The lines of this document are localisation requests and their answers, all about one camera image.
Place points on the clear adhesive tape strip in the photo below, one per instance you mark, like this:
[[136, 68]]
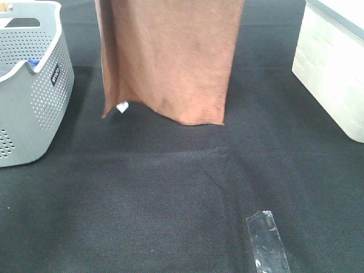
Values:
[[268, 251]]

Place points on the black table cloth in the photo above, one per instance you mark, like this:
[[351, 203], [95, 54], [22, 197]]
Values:
[[137, 192]]

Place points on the blue cloth in basket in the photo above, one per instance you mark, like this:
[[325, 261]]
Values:
[[33, 63]]

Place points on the grey perforated laundry basket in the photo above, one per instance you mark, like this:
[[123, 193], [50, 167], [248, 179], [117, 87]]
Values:
[[33, 101]]

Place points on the white plastic storage box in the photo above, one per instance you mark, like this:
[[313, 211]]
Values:
[[328, 60]]

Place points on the brown microfibre towel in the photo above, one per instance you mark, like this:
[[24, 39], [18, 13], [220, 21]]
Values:
[[173, 56]]

